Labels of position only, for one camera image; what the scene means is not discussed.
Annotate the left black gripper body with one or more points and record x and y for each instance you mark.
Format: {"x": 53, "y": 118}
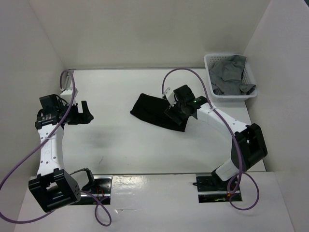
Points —
{"x": 74, "y": 117}

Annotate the grey skirt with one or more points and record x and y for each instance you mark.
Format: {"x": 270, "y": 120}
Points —
{"x": 226, "y": 77}

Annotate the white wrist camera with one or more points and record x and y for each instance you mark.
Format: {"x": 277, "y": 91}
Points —
{"x": 170, "y": 96}
{"x": 68, "y": 94}

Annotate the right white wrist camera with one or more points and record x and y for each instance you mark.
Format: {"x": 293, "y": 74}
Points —
{"x": 170, "y": 96}

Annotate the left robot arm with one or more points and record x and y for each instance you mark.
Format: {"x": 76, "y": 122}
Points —
{"x": 53, "y": 187}

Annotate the black skirt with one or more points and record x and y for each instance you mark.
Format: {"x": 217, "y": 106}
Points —
{"x": 151, "y": 109}

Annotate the white plastic basket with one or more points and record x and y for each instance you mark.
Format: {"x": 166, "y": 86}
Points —
{"x": 248, "y": 78}

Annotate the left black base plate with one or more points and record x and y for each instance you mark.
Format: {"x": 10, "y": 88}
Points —
{"x": 100, "y": 188}

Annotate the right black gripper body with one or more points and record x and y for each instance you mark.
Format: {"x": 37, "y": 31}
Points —
{"x": 178, "y": 109}

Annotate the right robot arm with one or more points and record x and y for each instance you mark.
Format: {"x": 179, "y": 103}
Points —
{"x": 248, "y": 146}

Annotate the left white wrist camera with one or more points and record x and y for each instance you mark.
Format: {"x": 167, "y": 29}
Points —
{"x": 68, "y": 94}

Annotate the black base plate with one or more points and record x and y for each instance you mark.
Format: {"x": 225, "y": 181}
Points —
{"x": 210, "y": 190}
{"x": 100, "y": 188}

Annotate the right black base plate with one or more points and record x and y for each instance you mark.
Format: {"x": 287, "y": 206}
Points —
{"x": 210, "y": 190}

